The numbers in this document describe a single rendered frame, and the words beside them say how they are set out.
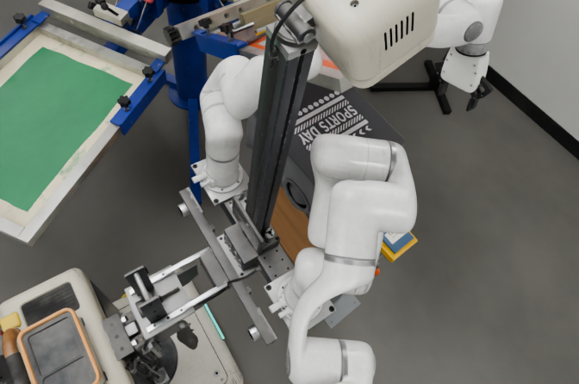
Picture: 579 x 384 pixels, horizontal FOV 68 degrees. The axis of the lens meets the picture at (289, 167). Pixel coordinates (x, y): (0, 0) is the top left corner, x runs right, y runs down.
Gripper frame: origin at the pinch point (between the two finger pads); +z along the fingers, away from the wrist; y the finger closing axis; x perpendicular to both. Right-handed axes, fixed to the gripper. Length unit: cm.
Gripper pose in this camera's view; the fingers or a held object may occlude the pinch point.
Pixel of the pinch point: (456, 98)
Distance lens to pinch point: 124.9
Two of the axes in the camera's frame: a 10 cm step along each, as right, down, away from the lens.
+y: 6.2, 5.5, -5.6
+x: 7.8, -4.7, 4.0
